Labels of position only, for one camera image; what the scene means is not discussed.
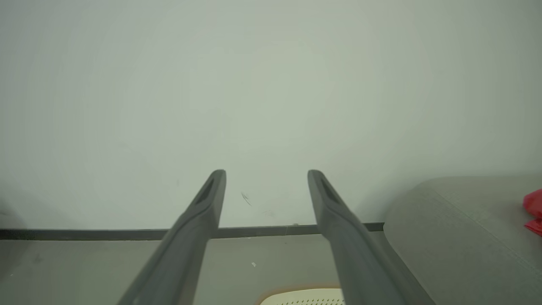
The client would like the grey fabric sofa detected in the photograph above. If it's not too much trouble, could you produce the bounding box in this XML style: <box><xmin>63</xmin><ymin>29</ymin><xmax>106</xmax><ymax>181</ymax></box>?
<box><xmin>382</xmin><ymin>174</ymin><xmax>542</xmax><ymax>305</ymax></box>

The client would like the cream perforated laundry basket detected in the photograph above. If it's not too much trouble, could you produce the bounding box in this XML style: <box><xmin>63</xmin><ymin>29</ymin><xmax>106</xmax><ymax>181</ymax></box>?
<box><xmin>257</xmin><ymin>287</ymin><xmax>347</xmax><ymax>305</ymax></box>

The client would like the black wall baseboard strip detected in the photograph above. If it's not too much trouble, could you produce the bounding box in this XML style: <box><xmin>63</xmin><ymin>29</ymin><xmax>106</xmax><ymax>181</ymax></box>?
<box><xmin>0</xmin><ymin>222</ymin><xmax>384</xmax><ymax>241</ymax></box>

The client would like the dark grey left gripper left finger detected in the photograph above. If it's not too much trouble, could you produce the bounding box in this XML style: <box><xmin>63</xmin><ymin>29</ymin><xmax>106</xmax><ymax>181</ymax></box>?
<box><xmin>116</xmin><ymin>169</ymin><xmax>227</xmax><ymax>305</ymax></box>

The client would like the red garment with white stripe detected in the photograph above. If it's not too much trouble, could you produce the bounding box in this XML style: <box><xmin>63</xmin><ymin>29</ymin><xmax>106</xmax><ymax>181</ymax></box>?
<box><xmin>523</xmin><ymin>189</ymin><xmax>542</xmax><ymax>236</ymax></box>

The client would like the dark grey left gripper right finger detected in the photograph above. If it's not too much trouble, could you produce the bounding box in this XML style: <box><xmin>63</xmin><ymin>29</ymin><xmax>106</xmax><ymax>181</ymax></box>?
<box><xmin>307</xmin><ymin>169</ymin><xmax>437</xmax><ymax>305</ymax></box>

